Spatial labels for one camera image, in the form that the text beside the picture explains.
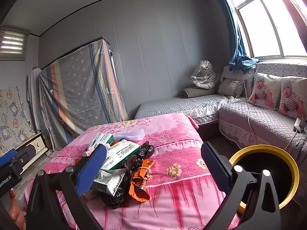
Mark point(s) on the large window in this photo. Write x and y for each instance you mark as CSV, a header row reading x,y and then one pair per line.
x,y
266,21

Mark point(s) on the grey hanging cloth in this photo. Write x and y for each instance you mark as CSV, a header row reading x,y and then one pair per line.
x,y
32,91

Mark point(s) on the small window with blinds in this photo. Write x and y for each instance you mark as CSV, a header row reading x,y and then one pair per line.
x,y
12,44

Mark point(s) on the blue curtain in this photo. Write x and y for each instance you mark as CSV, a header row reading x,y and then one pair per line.
x,y
236,50

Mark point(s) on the black bin with yellow rim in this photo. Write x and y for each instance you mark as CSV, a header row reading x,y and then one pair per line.
x,y
263,158

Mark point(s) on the white low cabinet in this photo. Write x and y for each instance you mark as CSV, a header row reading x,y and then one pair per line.
x,y
36,146

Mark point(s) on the grey quilted sofa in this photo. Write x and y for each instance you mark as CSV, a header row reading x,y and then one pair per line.
x,y
251,129

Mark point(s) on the striped cloth covered wardrobe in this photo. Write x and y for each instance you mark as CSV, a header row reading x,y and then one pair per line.
x,y
81,88

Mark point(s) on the grey ruffled cushion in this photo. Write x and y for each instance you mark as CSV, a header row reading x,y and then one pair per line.
x,y
230,88

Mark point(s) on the crumpled white green packet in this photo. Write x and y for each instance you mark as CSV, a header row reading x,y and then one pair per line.
x,y
109,179

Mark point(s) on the baby print pillow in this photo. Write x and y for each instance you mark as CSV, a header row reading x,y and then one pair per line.
x,y
262,91
292,98

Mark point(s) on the person's left hand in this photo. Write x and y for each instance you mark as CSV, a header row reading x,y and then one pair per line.
x,y
14,208

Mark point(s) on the white foam net sleeve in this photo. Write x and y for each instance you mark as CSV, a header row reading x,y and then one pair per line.
x,y
130,134

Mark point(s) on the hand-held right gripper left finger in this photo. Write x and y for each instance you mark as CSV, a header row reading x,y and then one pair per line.
x,y
92,170

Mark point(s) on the orange foil wrapper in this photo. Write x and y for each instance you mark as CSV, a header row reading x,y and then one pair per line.
x,y
140,184

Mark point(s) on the tiger plush in plastic bag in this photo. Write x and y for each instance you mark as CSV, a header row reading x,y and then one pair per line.
x,y
206,76

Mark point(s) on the grey patterned cushion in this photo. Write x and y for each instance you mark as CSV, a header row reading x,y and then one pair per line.
x,y
236,74

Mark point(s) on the black plastic bag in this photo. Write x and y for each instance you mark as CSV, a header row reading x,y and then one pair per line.
x,y
144,151

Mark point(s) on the pink floral blanket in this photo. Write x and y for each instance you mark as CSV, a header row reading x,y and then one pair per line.
x,y
182,172

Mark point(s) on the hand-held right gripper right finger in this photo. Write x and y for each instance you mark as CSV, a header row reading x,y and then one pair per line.
x,y
214,169

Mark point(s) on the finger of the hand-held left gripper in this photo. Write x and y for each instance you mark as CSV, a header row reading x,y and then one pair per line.
x,y
8,155
26,153

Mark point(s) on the white charger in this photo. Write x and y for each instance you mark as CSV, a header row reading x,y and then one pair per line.
x,y
299,124

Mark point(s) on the cartoon wall poster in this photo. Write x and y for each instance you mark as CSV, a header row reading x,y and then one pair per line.
x,y
13,122

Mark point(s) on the white green wet wipe packet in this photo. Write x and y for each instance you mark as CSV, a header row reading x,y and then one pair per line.
x,y
122,152

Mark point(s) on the grey bolster cushion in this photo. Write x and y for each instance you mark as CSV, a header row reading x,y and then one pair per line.
x,y
191,92

